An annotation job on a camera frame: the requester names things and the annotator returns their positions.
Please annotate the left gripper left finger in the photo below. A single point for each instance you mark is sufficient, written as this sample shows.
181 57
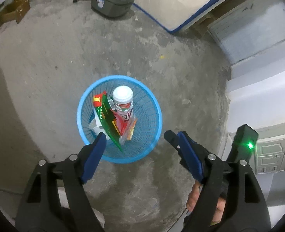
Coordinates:
55 200

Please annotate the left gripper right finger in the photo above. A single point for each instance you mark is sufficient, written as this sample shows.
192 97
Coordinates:
245 208

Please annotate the clear plastic bag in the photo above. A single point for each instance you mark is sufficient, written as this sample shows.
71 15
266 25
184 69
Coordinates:
95 124

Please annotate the green snack bag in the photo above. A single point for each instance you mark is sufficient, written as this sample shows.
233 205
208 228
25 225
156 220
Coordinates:
107 117

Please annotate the white AD drink bottle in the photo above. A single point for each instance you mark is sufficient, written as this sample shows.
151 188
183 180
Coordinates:
123 101

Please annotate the blue plastic trash basket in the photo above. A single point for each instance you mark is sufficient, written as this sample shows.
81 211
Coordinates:
146 108

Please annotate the person right hand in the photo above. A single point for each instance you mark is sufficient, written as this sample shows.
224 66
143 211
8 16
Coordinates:
195 202

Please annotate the orange snack bag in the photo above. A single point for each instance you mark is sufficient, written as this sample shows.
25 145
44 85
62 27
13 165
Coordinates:
125 128

